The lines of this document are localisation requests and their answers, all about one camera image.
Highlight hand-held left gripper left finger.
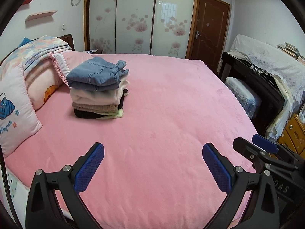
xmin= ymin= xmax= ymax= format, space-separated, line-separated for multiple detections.
xmin=25 ymin=142 xmax=105 ymax=229

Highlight pink pillow with orange print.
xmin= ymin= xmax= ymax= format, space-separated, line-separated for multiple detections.
xmin=25 ymin=59 xmax=65 ymax=111

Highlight wooden headboard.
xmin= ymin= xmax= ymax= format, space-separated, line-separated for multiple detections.
xmin=56 ymin=34 xmax=75 ymax=52

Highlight pink wall shelf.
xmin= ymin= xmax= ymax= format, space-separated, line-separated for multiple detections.
xmin=25 ymin=10 xmax=58 ymax=23

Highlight black cable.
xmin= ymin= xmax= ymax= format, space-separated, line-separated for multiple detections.
xmin=0 ymin=145 xmax=20 ymax=229

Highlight blue denim jeans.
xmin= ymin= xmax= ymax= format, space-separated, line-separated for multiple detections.
xmin=65 ymin=60 xmax=130 ymax=92

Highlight beige knit sweater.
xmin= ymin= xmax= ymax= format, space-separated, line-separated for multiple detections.
xmin=72 ymin=101 xmax=120 ymax=114

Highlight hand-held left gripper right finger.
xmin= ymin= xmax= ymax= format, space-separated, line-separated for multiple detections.
xmin=202 ymin=142 xmax=281 ymax=229

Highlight brown wooden door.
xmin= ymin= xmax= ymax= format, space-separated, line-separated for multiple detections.
xmin=188 ymin=0 xmax=231 ymax=75

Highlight pink pillow with bag print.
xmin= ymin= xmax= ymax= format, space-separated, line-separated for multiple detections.
xmin=0 ymin=63 xmax=43 ymax=158

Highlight folded floral blanket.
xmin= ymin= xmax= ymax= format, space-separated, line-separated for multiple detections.
xmin=0 ymin=35 xmax=72 ymax=80

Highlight cream hanging cloth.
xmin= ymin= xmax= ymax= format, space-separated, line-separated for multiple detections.
xmin=265 ymin=76 xmax=296 ymax=142

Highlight black folded garment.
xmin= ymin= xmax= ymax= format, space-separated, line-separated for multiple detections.
xmin=74 ymin=88 xmax=129 ymax=119

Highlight pink bed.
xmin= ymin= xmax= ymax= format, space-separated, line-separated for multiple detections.
xmin=4 ymin=52 xmax=261 ymax=229

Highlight stack of books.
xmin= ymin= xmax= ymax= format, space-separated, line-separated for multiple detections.
xmin=276 ymin=41 xmax=305 ymax=65

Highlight covered piano stool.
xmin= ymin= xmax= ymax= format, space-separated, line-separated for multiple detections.
xmin=224 ymin=77 xmax=263 ymax=119

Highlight black piano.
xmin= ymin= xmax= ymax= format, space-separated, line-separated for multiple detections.
xmin=220 ymin=51 xmax=287 ymax=134

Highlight white lace cover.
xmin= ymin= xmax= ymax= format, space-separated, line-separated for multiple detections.
xmin=230 ymin=34 xmax=305 ymax=103

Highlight pink ruffled pillow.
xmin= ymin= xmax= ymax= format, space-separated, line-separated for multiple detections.
xmin=49 ymin=51 xmax=96 ymax=88

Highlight wooden cabinet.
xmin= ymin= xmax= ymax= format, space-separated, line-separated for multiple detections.
xmin=277 ymin=113 xmax=305 ymax=157

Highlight white fleece garment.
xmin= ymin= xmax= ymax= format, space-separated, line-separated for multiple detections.
xmin=69 ymin=74 xmax=130 ymax=106

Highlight light green folded garment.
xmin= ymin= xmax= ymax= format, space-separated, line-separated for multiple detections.
xmin=104 ymin=108 xmax=124 ymax=120

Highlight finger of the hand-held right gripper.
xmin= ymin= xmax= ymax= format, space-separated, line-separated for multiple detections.
xmin=252 ymin=134 xmax=305 ymax=161
xmin=233 ymin=137 xmax=299 ymax=171

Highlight floral sliding wardrobe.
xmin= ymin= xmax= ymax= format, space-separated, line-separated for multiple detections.
xmin=84 ymin=0 xmax=200 ymax=59

